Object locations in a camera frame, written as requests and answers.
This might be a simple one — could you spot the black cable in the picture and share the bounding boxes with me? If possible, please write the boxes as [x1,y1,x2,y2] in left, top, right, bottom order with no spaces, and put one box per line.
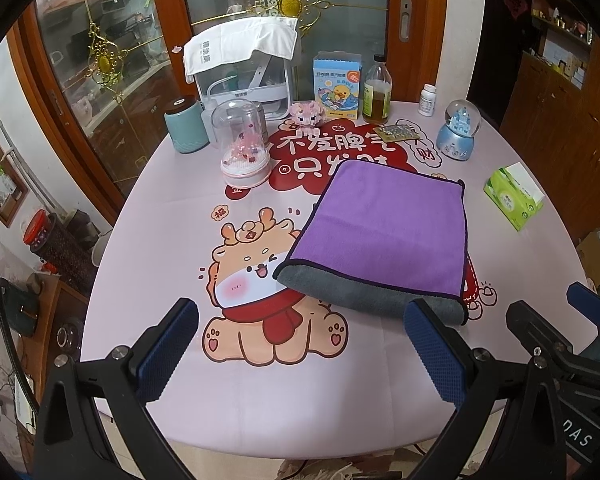
[0,199,41,416]

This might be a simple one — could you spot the pink block dragon figure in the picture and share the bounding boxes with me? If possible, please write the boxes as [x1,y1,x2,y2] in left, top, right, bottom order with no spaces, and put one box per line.
[289,101,325,128]

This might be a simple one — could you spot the blue duck box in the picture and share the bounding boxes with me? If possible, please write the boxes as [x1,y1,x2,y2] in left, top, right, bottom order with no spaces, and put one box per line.
[313,51,362,122]

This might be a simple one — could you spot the teal cylindrical canister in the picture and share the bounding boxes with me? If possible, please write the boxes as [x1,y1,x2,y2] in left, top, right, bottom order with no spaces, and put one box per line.
[163,96,209,154]

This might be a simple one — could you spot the wooden glass sliding door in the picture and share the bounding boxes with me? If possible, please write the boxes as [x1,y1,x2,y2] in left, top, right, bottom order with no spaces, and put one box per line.
[7,0,448,221]

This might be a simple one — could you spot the amber liquid glass bottle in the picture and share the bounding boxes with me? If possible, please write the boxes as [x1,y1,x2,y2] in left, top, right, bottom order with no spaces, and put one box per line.
[362,54,392,125]

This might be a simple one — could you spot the green tissue pack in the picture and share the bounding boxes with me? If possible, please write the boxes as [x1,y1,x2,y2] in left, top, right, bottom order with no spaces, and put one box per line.
[483,162,545,231]

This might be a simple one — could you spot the white pill bottle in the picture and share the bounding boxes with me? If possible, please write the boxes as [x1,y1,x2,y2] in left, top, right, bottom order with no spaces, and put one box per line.
[418,84,437,117]

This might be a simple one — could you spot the glass dome pink flowers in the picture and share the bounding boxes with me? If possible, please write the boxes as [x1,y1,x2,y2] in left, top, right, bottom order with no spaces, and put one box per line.
[211,99,272,190]

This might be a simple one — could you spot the dark wooden shelf cabinet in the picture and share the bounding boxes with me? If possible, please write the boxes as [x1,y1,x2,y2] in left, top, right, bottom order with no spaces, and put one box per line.
[501,0,600,240]

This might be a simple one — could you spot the white appliance with cover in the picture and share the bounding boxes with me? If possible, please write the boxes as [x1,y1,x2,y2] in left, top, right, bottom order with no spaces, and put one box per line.
[183,16,299,120]

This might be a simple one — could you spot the blue castle snow globe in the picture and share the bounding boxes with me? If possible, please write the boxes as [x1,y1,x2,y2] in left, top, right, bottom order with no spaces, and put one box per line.
[437,100,482,162]

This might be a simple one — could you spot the small printed card packet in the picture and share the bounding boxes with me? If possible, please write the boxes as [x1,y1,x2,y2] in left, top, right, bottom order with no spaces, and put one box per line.
[374,124,420,143]

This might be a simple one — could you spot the purple grey microfiber towel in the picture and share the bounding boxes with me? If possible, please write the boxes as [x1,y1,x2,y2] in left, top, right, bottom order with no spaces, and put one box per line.
[273,160,468,326]

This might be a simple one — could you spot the red lid storage jar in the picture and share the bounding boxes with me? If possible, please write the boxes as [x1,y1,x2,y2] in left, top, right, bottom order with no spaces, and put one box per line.
[22,209,52,247]

